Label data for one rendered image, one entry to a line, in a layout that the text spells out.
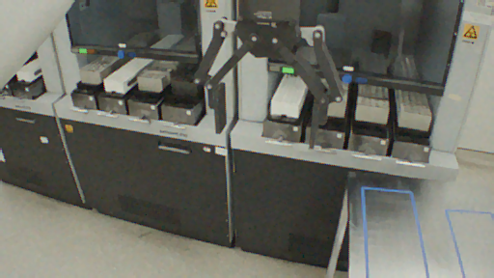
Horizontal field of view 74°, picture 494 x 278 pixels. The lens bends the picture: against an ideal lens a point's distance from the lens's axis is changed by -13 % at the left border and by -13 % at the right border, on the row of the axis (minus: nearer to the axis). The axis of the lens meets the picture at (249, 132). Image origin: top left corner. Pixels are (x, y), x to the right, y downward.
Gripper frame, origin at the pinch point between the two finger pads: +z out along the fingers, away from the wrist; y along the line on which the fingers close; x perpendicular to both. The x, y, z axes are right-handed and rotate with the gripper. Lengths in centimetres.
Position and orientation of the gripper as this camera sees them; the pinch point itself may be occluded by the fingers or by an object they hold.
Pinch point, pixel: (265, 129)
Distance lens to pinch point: 53.5
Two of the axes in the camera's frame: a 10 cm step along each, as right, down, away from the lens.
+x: 2.8, -5.2, 8.1
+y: 9.6, 1.5, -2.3
